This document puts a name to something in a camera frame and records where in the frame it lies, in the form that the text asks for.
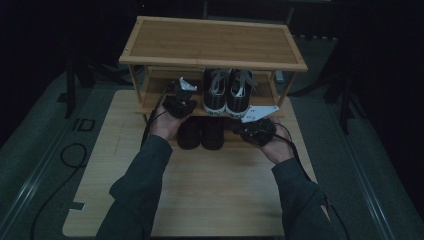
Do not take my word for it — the dark metal stand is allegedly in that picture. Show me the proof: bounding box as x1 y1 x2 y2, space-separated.
64 56 78 119

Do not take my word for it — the person's right hand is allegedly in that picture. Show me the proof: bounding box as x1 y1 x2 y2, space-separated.
259 116 296 165

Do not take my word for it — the wooden shoe rack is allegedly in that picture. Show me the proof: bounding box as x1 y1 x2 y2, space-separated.
118 15 309 149

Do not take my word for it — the left hand-held gripper cable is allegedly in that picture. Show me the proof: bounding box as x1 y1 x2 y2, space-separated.
141 88 169 148

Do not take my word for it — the black canvas sneaker white sole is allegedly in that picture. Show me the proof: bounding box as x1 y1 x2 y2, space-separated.
202 68 232 117
225 68 258 119

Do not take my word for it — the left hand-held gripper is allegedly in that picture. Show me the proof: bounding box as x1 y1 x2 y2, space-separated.
162 76 199 119

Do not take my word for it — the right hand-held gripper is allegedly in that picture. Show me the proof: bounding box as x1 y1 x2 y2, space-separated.
238 104 280 147

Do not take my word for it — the plain black shoe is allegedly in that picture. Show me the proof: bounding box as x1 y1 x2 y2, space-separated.
176 116 203 150
200 116 225 151

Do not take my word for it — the black floor cable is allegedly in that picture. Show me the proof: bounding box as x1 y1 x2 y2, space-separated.
29 143 88 240

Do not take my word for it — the person's left hand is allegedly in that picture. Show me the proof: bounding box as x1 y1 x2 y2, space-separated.
149 103 188 141

